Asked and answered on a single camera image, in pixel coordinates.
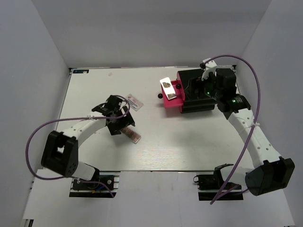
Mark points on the pink brown eyeshadow palette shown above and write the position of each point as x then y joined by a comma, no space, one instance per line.
131,134

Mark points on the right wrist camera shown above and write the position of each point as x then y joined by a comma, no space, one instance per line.
207,65

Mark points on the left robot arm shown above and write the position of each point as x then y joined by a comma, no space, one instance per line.
61,153

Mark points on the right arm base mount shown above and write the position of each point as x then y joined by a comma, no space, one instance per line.
209,183

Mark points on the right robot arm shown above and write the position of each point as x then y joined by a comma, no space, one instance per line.
271,172

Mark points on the blue label left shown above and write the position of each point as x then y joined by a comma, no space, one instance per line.
78,71

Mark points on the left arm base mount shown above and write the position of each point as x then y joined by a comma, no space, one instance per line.
106,188

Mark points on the white labelled card box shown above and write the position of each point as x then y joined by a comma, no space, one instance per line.
135,103

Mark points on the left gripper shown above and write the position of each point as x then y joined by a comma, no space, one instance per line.
127,120

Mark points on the black drawer organizer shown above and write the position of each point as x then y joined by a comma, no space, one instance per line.
192,92

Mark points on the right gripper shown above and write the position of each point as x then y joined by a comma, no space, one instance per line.
211,78

